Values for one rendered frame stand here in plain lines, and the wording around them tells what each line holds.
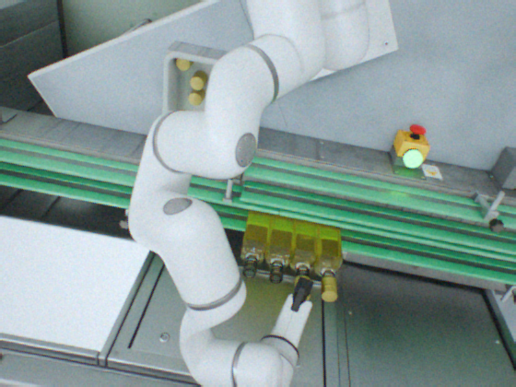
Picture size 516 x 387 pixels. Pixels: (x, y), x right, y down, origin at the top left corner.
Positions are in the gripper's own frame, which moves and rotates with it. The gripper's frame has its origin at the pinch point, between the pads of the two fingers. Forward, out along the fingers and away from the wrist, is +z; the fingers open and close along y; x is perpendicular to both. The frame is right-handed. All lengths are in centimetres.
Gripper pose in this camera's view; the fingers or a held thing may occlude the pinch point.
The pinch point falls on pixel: (301, 292)
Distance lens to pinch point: 90.7
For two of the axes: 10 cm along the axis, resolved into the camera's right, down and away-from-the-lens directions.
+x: -9.2, -3.5, 1.9
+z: 3.5, -4.9, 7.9
